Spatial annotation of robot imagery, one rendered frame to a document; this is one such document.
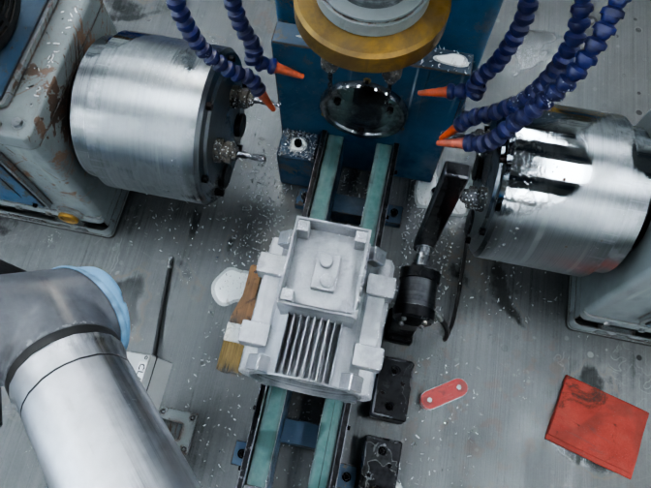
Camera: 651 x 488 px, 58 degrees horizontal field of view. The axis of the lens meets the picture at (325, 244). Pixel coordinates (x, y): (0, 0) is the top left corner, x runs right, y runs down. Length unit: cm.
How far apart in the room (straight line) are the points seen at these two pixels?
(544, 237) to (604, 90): 62
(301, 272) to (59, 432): 42
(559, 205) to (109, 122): 63
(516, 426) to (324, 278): 50
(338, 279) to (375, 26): 32
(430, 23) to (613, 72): 81
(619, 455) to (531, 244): 44
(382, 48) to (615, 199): 38
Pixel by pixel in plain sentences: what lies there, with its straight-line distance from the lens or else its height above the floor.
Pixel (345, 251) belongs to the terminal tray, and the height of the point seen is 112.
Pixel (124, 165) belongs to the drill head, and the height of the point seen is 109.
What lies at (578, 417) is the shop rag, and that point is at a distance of 113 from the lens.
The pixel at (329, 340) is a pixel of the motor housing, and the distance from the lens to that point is 78.
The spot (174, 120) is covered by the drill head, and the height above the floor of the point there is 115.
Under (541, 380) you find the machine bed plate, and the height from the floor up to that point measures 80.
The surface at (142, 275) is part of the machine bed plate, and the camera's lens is 116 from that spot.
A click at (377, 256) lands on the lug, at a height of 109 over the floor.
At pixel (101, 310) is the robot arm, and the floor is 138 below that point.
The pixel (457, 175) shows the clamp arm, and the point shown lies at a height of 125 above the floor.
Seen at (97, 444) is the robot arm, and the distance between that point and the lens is 43.
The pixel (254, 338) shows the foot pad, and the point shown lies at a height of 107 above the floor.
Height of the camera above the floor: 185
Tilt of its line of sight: 69 degrees down
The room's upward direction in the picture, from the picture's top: straight up
